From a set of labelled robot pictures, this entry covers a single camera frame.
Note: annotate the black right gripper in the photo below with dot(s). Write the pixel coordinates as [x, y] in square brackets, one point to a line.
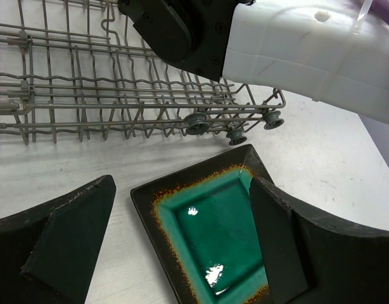
[191, 35]

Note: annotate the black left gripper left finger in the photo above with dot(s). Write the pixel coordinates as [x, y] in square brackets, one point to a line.
[48, 253]

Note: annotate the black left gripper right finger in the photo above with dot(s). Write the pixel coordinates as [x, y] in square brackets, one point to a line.
[312, 256]

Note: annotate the green square glazed plate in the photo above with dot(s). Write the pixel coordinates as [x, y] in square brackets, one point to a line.
[200, 223]

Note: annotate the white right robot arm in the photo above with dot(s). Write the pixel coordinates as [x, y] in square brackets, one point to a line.
[335, 52]

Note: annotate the grey wire dish rack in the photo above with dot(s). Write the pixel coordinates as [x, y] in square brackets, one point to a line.
[79, 67]

